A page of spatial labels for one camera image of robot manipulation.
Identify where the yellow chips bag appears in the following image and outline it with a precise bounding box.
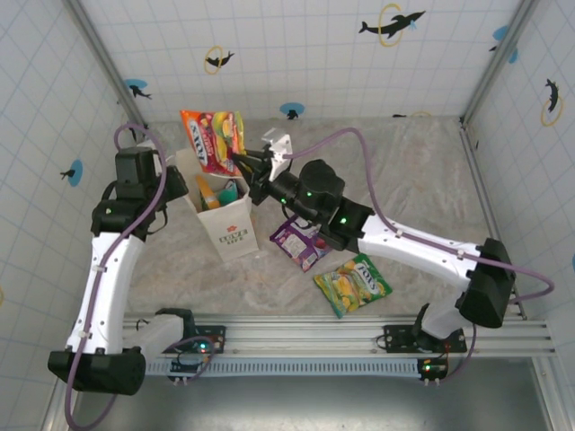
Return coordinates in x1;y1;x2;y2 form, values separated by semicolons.
196;174;221;211

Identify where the teal snack bag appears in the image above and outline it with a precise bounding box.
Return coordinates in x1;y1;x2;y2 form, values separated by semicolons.
214;179;239;207

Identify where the red Fox's candy bag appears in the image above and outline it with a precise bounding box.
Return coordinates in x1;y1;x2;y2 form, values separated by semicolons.
179;110;247;178

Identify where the white illustrated paper bag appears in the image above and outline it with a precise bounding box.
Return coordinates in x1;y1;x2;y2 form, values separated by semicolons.
164;146;261;264

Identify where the purple snack bag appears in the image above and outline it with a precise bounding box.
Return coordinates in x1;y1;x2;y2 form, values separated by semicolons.
269;218;332;274

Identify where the green Fox's candy bag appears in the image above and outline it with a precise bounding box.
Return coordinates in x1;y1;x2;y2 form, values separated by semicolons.
313;252;394;320

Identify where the dolphin blue circle sticker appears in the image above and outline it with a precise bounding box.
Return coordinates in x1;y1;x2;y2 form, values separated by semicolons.
279;101;305;121
60;159;84;188
489;24;520;64
123;78;153;101

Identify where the small control board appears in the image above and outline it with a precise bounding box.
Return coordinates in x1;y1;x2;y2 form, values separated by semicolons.
168;358;212;386
416;356;450;387

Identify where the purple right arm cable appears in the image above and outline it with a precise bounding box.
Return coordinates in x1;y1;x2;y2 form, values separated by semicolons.
282;128;556;387

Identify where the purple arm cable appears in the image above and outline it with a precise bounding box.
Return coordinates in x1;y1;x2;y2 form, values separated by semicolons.
65;123;167;430
282;128;556;387

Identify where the aluminium corner post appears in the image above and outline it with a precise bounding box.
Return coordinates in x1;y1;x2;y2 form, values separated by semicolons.
61;0;150;134
458;0;545;126

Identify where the aluminium rail base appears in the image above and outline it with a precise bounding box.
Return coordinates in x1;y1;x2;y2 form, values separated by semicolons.
117;312;554;360

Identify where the large dolphin yellow ring sticker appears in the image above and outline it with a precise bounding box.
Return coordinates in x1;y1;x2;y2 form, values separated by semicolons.
358;3;427;48

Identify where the white slotted cable duct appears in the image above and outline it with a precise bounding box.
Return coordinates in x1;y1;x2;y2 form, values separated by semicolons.
143;358;426;378

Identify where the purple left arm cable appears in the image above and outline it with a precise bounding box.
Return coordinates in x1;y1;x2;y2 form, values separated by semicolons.
65;123;167;430

